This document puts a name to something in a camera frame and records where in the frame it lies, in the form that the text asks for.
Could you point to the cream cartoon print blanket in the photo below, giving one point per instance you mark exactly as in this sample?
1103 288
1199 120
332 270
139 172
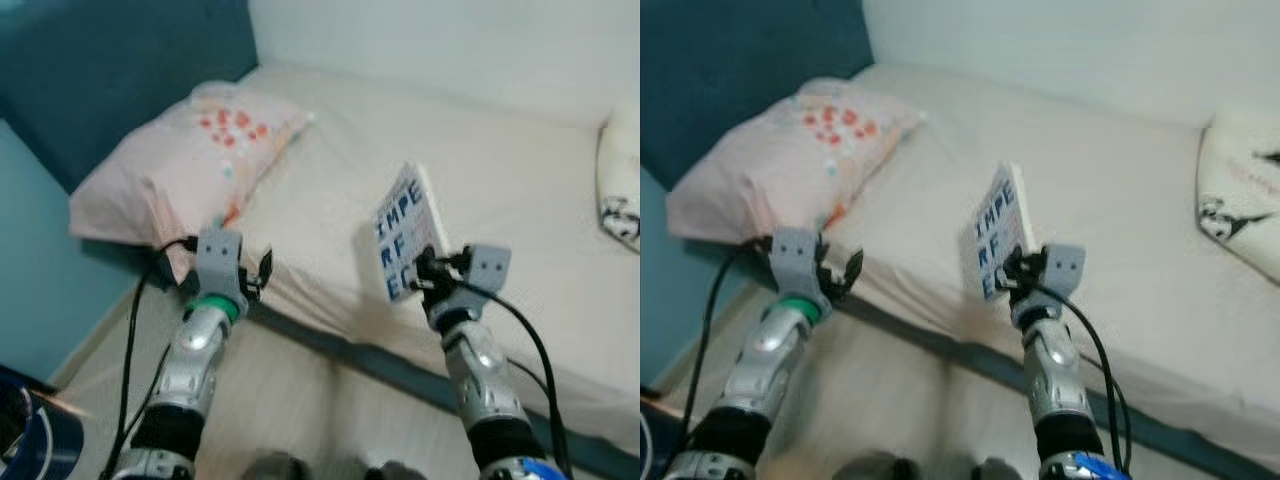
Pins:
1240 190
620 170

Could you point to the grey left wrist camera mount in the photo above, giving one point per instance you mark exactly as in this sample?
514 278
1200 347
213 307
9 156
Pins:
218 260
795 260

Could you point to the pink floral pillow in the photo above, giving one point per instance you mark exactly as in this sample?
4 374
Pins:
170 170
760 170

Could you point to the white book blue letters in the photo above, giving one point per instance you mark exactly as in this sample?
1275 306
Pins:
405 235
995 235

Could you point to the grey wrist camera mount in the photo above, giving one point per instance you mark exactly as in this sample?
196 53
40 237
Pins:
487 270
795 260
1063 270
218 260

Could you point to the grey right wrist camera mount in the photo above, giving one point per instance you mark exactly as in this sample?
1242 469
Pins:
487 270
1063 270

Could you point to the cream bed sheet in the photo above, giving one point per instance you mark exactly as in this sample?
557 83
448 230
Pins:
520 170
1100 170

